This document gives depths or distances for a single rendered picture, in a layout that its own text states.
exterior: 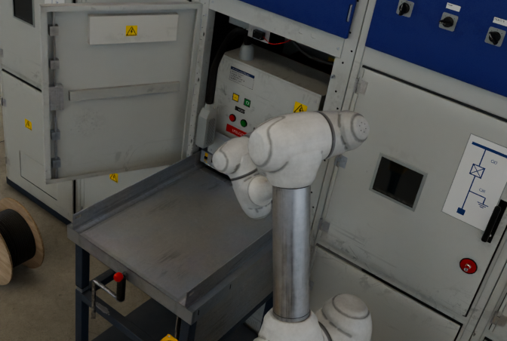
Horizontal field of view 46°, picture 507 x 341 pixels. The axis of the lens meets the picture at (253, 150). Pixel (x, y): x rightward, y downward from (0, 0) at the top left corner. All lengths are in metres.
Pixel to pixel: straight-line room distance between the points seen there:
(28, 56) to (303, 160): 2.20
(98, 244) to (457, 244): 1.26
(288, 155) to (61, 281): 2.11
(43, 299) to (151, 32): 1.53
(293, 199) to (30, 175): 2.49
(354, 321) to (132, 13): 1.37
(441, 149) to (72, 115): 1.39
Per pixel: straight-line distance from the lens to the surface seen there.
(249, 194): 2.00
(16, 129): 3.71
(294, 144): 1.43
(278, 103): 2.34
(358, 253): 2.34
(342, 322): 1.75
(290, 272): 1.58
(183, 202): 2.45
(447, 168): 2.04
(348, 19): 2.04
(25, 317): 3.17
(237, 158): 2.00
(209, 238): 2.28
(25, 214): 3.19
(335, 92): 2.15
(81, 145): 2.52
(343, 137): 1.53
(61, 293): 3.27
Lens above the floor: 2.27
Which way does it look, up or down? 30 degrees down
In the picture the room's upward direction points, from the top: 10 degrees clockwise
